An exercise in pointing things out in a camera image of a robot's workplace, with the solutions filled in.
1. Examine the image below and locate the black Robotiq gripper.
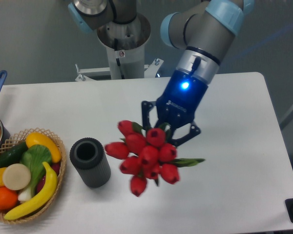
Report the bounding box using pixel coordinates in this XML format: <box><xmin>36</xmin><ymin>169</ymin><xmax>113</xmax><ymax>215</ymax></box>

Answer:
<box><xmin>141</xmin><ymin>70</ymin><xmax>208</xmax><ymax>147</ymax></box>

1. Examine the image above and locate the red tulip bouquet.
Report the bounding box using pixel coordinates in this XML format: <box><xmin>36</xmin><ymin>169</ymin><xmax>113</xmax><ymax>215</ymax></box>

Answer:
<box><xmin>105</xmin><ymin>120</ymin><xmax>205</xmax><ymax>197</ymax></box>

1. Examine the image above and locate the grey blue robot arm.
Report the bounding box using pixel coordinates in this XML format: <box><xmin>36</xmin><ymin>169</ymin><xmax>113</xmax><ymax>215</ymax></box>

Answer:
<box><xmin>68</xmin><ymin>0</ymin><xmax>254</xmax><ymax>146</ymax></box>

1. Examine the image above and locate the dark grey ribbed vase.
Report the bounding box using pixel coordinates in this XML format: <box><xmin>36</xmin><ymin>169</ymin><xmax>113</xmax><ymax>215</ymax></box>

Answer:
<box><xmin>69</xmin><ymin>137</ymin><xmax>111</xmax><ymax>188</ymax></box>

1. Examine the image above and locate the dark red vegetable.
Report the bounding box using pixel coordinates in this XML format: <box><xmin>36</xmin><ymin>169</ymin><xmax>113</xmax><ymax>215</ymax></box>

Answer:
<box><xmin>36</xmin><ymin>162</ymin><xmax>61</xmax><ymax>193</ymax></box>

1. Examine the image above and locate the yellow banana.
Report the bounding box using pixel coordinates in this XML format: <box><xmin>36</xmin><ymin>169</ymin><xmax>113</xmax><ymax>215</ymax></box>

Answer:
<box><xmin>3</xmin><ymin>162</ymin><xmax>58</xmax><ymax>220</ymax></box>

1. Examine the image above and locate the green bok choy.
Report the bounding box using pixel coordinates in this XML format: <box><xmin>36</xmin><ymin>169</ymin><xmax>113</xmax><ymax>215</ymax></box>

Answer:
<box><xmin>18</xmin><ymin>144</ymin><xmax>52</xmax><ymax>203</ymax></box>

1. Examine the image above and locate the woven wicker basket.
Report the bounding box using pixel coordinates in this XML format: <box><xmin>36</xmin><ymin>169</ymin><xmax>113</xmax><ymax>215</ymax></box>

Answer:
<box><xmin>0</xmin><ymin>128</ymin><xmax>66</xmax><ymax>225</ymax></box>

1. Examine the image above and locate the green cucumber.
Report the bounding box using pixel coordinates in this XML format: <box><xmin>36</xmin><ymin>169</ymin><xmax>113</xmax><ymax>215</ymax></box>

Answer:
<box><xmin>0</xmin><ymin>142</ymin><xmax>28</xmax><ymax>168</ymax></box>

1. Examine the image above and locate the beige round disc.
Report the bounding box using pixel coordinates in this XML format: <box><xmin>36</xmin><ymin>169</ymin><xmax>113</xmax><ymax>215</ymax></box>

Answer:
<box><xmin>2</xmin><ymin>163</ymin><xmax>31</xmax><ymax>191</ymax></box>

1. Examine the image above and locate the orange fruit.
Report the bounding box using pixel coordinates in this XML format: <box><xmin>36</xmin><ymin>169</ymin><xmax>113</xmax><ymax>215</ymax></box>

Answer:
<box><xmin>0</xmin><ymin>187</ymin><xmax>18</xmax><ymax>211</ymax></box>

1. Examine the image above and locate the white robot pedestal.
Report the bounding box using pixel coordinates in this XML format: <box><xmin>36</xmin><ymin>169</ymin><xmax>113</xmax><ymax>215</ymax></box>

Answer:
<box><xmin>75</xmin><ymin>13</ymin><xmax>164</xmax><ymax>81</ymax></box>

